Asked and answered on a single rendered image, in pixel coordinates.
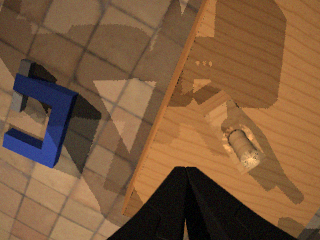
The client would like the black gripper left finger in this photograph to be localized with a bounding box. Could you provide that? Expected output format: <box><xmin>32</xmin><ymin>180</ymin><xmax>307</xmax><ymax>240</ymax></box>
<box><xmin>106</xmin><ymin>166</ymin><xmax>189</xmax><ymax>240</ymax></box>

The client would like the blue c-shaped clamp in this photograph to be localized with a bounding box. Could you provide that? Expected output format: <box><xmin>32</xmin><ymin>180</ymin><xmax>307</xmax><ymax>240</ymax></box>
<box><xmin>2</xmin><ymin>58</ymin><xmax>78</xmax><ymax>169</ymax></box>

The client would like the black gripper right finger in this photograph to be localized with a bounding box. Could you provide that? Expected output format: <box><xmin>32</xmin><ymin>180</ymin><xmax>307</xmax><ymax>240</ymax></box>
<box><xmin>185</xmin><ymin>167</ymin><xmax>298</xmax><ymax>240</ymax></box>

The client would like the tan cylindrical pin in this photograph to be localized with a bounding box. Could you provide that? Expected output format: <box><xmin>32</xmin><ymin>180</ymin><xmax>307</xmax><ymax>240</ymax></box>
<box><xmin>228</xmin><ymin>130</ymin><xmax>261</xmax><ymax>168</ymax></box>

